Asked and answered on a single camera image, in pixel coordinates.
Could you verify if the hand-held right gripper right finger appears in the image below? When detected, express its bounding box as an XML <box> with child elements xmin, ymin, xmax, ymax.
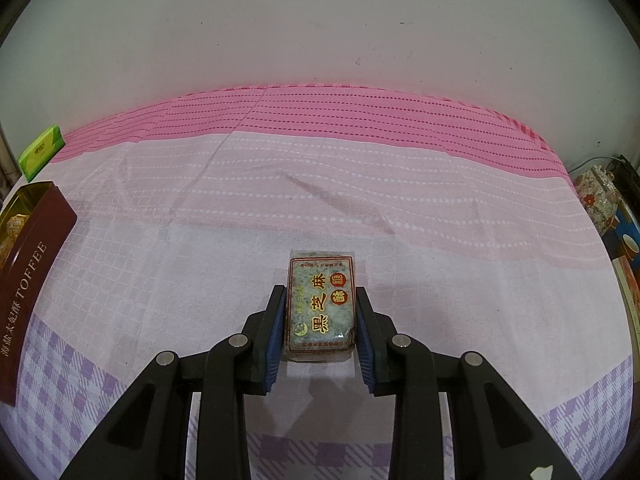
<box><xmin>354</xmin><ymin>287</ymin><xmax>583</xmax><ymax>480</ymax></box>

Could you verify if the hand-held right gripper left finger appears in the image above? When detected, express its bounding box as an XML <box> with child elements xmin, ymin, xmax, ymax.
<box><xmin>60</xmin><ymin>284</ymin><xmax>288</xmax><ymax>480</ymax></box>

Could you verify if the green tissue pack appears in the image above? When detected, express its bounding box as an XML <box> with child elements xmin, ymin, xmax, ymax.
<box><xmin>17</xmin><ymin>125</ymin><xmax>66</xmax><ymax>183</ymax></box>

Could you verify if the floral ceramic pot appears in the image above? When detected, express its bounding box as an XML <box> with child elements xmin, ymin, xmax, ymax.
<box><xmin>574</xmin><ymin>165</ymin><xmax>626</xmax><ymax>233</ymax></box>

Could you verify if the grey sesame block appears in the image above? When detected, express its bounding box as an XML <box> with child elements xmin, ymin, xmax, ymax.
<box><xmin>284</xmin><ymin>247</ymin><xmax>362</xmax><ymax>363</ymax></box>

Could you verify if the maroon tin box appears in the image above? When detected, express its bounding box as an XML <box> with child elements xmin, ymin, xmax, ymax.
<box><xmin>0</xmin><ymin>182</ymin><xmax>78</xmax><ymax>406</ymax></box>

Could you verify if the blue box with cup picture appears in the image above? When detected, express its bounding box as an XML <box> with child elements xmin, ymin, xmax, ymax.
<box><xmin>612</xmin><ymin>200</ymin><xmax>640</xmax><ymax>271</ymax></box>

